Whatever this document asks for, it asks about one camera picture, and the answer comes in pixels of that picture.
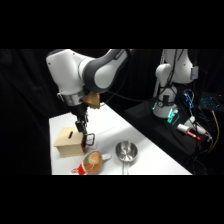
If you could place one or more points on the blue lit keyboard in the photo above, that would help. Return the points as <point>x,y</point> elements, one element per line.
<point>210,101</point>

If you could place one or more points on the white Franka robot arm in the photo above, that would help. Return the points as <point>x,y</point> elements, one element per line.
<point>66,70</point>

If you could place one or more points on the white box on arm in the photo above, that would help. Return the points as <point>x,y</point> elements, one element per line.
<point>195,73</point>

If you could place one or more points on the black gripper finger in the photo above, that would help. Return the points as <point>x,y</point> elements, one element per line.
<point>84,137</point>
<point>79,127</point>

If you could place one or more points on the green lit control box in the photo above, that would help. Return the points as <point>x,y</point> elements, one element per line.
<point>172,116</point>

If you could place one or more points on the small white scoop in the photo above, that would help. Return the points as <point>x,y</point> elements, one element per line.
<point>106,157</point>

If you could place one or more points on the light wooden box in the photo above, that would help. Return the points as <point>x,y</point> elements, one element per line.
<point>68,143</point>

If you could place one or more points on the brown bread loaf toy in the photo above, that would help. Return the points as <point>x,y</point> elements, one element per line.
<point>93,161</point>

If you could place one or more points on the white bottle with red tip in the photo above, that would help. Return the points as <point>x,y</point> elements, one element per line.
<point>186,130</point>

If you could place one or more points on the red and white packet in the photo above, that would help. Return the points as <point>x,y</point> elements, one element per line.
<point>79,169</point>

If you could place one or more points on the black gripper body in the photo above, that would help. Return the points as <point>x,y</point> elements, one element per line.
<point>81,113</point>

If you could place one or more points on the tan wrist camera mount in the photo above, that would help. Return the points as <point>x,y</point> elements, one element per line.
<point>92,99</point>

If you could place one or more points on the stainless steel pot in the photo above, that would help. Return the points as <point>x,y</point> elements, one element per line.
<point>126,150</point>

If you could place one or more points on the black robot stand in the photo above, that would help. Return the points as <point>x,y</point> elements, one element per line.
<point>150,123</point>

